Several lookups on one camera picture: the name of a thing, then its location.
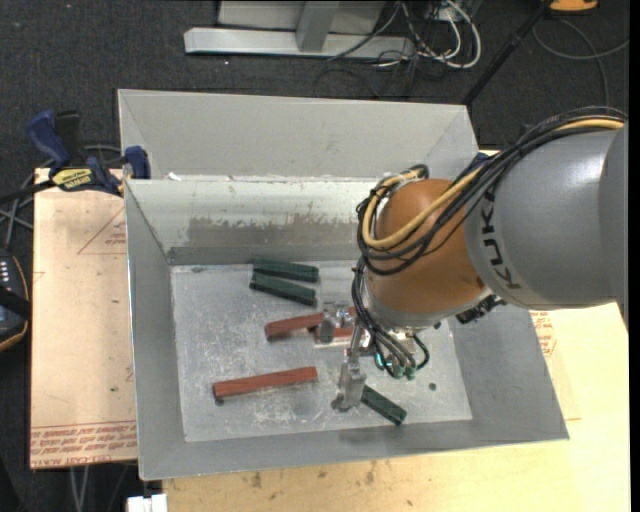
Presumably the grey metal bin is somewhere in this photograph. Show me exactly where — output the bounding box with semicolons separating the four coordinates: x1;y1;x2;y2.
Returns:
117;88;571;482

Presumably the red-brown flat block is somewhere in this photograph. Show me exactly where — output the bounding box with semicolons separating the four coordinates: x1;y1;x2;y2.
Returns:
264;311;327;343
211;365;320;406
311;322;357;350

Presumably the brown cardboard board red print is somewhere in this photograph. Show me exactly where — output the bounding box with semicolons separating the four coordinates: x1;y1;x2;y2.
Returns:
29;167;139;471

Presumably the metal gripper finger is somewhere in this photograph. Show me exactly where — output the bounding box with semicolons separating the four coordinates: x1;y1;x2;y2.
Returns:
319;305;357;346
330;357;367;413

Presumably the dark green flat block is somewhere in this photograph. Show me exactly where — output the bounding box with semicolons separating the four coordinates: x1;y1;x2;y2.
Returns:
253;257;320;284
359;383;408;427
248;271;318;308

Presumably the black cylinder on white bracket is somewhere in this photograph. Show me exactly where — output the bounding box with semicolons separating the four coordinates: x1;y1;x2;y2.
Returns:
455;295;503;325

